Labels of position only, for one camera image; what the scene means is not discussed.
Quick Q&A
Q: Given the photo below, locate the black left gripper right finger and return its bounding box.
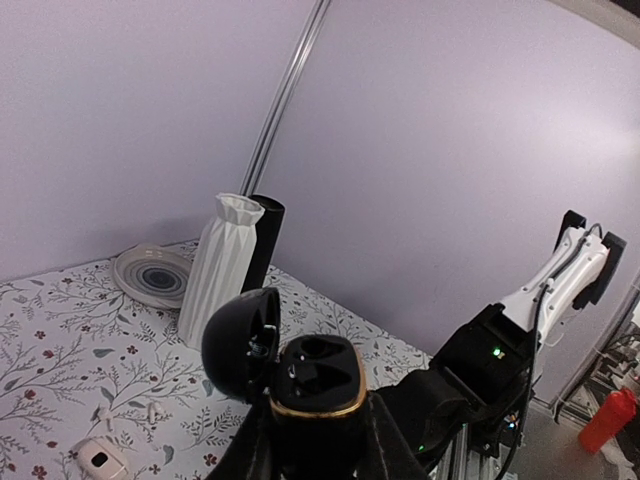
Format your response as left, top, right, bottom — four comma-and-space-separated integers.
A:
359, 393, 429, 480

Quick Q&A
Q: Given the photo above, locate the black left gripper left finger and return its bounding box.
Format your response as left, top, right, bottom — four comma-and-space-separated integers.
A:
206, 402, 280, 480

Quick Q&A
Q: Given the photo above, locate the black earbud case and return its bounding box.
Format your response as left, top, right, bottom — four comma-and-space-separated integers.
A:
201, 287, 367, 479

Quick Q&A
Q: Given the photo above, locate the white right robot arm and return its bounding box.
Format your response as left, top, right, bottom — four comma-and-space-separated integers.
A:
378, 210, 626, 473

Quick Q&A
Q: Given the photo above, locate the white earbud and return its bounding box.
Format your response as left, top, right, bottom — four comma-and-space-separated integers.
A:
93, 406, 113, 432
147, 401, 166, 424

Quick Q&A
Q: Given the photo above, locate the white ribbed vase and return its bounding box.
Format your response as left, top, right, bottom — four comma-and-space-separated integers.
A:
178, 193, 265, 350

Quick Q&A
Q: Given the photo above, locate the striped ceramic plate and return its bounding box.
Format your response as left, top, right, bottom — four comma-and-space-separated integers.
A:
111, 244, 192, 310

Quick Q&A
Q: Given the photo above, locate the black tapered vase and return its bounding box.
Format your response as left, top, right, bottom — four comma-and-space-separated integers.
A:
241, 194, 286, 293

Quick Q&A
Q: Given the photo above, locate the red bottle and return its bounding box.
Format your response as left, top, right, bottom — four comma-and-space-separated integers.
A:
578, 388, 637, 454

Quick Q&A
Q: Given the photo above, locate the right aluminium corner post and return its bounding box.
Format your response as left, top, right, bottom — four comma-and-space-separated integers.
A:
239, 0, 332, 196

